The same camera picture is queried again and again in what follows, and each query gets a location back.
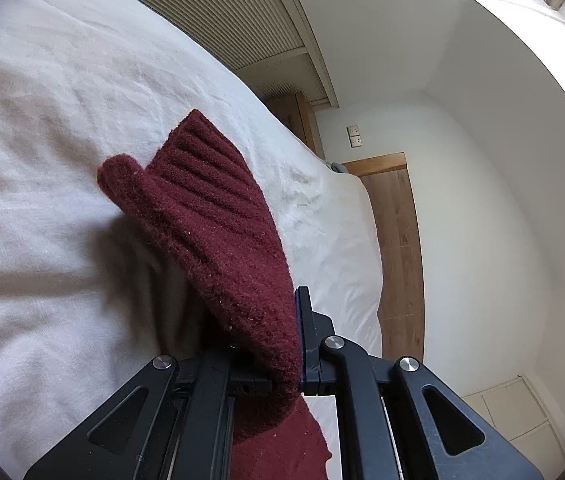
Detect dark red knit sweater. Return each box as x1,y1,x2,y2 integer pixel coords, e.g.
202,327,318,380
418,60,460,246
97,110,331,479

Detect white bed sheet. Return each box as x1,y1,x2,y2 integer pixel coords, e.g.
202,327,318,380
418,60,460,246
0,0,383,479

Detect wooden headboard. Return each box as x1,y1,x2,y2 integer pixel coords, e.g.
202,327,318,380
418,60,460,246
345,152,425,360

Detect wooden bedside table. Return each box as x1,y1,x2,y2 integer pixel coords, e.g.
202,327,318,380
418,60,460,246
265,92,325,158

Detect white louvered wardrobe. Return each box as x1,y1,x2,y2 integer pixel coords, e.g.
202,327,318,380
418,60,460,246
138,0,338,108

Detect beige wall switch plate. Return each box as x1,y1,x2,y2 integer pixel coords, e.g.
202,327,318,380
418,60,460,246
347,125,363,148

